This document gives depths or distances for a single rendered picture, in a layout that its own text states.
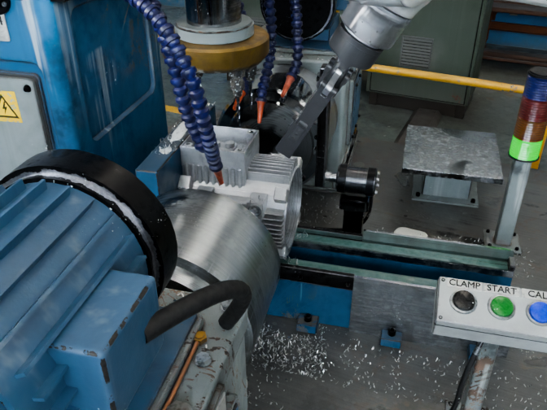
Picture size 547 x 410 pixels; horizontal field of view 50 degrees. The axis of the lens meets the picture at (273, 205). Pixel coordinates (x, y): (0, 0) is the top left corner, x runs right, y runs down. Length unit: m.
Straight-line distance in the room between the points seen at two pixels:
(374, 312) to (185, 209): 0.45
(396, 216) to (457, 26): 2.61
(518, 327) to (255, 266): 0.36
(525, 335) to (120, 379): 0.57
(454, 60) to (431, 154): 2.52
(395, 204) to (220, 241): 0.83
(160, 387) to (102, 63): 0.64
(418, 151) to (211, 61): 0.79
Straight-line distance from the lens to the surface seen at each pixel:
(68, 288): 0.47
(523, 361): 1.20
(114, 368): 0.44
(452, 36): 4.03
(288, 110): 1.25
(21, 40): 0.97
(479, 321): 0.86
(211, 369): 0.61
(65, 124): 0.98
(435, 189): 1.60
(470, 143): 1.66
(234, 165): 1.04
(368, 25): 0.85
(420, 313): 1.12
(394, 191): 1.62
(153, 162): 1.01
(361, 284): 1.09
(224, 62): 0.94
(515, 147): 1.35
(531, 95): 1.30
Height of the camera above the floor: 1.61
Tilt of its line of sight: 32 degrees down
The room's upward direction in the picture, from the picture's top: straight up
